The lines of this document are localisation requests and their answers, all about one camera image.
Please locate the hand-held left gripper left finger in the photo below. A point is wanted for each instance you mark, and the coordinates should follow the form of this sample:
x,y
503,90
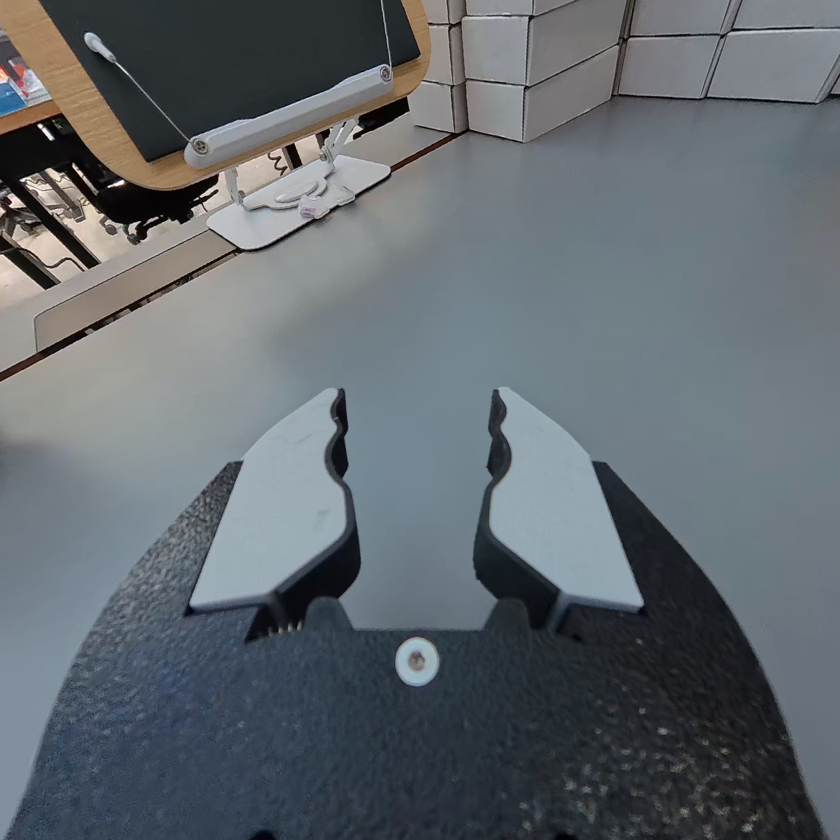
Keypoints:
x,y
275,512

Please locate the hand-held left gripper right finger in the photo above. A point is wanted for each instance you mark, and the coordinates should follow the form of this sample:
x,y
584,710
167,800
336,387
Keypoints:
x,y
558,512

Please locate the small white plastic piece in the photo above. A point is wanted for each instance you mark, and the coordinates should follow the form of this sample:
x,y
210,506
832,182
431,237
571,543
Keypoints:
x,y
311,209
344,193

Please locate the black office chair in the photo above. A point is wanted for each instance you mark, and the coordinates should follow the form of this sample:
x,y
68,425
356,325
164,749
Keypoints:
x,y
157,203

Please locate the stack of white folded boxes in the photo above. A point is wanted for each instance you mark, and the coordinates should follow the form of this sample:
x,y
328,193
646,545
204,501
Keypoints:
x,y
558,105

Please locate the wooden book stand white base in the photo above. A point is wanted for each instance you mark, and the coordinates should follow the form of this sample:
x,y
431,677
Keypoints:
x,y
229,65

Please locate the red blue printed packets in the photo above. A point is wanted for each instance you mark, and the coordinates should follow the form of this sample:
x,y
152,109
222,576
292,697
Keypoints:
x,y
19,79

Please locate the black table frame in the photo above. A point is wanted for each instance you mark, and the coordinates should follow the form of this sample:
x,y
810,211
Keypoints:
x,y
29,216

